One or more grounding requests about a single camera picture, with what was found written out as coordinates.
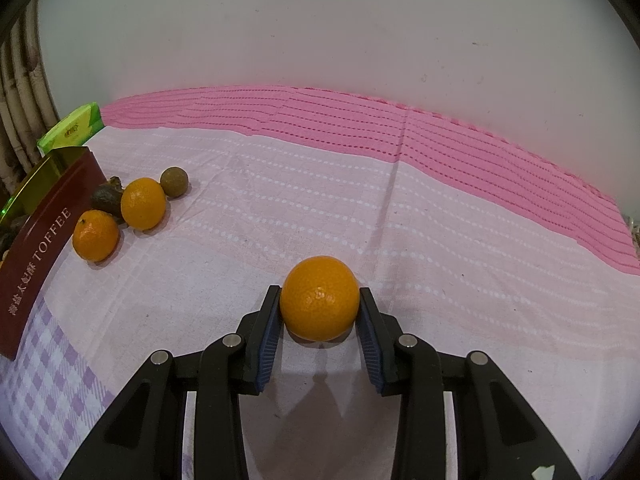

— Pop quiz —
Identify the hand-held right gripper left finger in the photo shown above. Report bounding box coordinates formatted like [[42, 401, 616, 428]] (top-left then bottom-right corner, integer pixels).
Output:
[[59, 285, 282, 480]]

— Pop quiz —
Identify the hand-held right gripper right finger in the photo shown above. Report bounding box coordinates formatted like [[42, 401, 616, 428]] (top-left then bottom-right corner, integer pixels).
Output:
[[356, 287, 583, 480]]

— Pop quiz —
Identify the orange tangerine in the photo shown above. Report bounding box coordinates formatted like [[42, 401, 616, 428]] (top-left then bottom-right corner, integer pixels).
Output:
[[72, 210, 121, 263], [279, 256, 361, 342], [120, 177, 166, 231]]

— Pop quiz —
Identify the small brown longan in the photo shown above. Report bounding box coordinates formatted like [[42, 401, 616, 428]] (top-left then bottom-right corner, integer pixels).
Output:
[[160, 167, 189, 198]]

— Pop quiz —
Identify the dark red tin box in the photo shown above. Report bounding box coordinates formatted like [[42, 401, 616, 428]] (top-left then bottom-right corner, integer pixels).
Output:
[[0, 146, 108, 361]]

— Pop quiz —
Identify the purple checked bed sheet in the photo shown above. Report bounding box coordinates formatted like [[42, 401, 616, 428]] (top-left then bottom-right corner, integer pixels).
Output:
[[0, 125, 640, 480]]

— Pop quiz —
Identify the pink knitted blanket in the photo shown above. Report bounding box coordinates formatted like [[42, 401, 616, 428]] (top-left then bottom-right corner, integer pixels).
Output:
[[100, 82, 640, 276]]

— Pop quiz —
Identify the green tissue pack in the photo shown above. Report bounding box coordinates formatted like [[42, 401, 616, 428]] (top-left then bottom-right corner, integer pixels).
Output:
[[37, 102, 103, 158]]

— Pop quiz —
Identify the beige patterned curtain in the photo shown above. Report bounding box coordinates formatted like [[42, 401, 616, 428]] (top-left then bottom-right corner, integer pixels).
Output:
[[0, 0, 63, 196]]

